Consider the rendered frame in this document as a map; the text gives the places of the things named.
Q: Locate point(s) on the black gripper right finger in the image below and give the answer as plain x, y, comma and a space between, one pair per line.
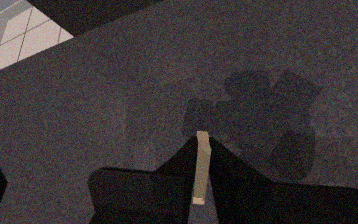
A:
243, 195

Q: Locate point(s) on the beige domino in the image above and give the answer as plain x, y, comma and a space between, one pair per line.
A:
202, 168

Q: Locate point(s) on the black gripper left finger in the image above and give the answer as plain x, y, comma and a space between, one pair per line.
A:
167, 190

